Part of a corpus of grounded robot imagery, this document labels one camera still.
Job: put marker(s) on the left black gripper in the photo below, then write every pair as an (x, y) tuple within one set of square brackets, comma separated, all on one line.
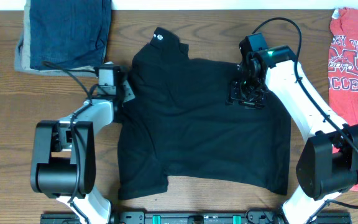
[(124, 101)]

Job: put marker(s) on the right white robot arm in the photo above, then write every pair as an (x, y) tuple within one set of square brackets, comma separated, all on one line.
[(328, 165)]

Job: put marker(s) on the folded khaki pants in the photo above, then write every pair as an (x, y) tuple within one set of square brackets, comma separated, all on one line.
[(25, 59)]

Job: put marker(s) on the red soccer t-shirt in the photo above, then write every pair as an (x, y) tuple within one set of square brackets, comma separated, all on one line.
[(343, 64)]

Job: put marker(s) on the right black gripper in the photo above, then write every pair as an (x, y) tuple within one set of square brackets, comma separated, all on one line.
[(246, 100)]

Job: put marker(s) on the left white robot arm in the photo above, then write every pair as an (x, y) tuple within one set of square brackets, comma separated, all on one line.
[(63, 163)]

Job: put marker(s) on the black t-shirt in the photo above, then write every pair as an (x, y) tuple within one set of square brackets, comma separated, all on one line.
[(179, 124)]

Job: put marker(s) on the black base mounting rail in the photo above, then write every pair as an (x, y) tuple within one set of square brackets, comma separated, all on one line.
[(253, 216)]

